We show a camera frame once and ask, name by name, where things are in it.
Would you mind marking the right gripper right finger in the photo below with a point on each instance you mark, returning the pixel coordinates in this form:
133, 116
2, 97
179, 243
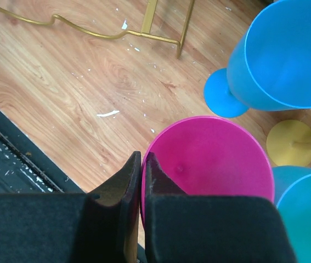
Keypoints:
185, 228

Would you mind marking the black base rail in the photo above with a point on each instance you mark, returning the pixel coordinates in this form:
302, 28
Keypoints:
24, 168

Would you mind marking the gold wire glass rack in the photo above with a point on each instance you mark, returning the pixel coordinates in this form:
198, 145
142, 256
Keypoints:
110, 20

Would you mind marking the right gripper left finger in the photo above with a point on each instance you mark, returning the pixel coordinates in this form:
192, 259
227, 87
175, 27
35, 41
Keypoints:
99, 226

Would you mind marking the blue wine glass back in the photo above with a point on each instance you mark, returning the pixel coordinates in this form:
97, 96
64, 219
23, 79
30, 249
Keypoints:
270, 67

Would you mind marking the blue wine glass front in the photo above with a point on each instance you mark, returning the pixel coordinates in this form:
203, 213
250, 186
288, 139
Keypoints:
293, 201

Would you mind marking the yellow wine glass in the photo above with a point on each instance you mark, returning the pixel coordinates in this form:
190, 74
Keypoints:
289, 143

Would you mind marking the blue wine glass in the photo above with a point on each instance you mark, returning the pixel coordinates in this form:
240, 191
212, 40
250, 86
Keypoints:
270, 67
293, 201

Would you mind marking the magenta wine glass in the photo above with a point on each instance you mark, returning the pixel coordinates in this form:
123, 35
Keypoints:
206, 155

